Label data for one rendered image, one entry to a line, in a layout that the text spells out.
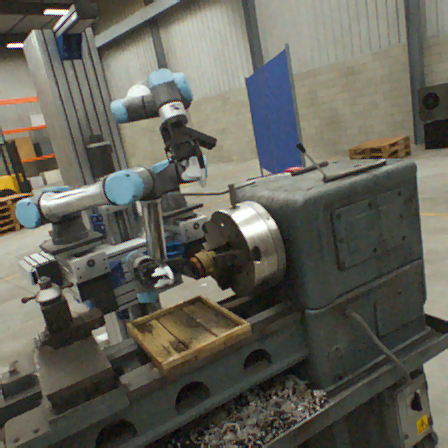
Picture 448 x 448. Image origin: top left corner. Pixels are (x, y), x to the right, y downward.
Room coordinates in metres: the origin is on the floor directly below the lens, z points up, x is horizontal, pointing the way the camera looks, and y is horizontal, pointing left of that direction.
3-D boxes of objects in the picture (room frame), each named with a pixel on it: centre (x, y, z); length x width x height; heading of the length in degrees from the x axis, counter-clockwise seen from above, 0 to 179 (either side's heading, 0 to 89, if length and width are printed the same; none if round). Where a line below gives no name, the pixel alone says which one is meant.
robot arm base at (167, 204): (2.05, 0.25, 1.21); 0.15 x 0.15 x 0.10
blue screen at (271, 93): (8.29, -1.17, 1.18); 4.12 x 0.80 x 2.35; 3
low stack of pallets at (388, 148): (9.00, -3.48, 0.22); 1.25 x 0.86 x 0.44; 134
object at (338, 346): (1.62, -0.38, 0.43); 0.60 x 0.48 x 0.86; 117
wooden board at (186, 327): (1.30, 0.21, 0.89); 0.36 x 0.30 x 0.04; 27
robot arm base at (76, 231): (1.77, 0.66, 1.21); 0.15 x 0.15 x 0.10
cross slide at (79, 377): (1.15, 0.54, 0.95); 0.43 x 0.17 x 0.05; 27
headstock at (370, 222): (1.62, -0.38, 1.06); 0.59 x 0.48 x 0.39; 117
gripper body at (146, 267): (1.38, 0.29, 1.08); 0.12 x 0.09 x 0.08; 27
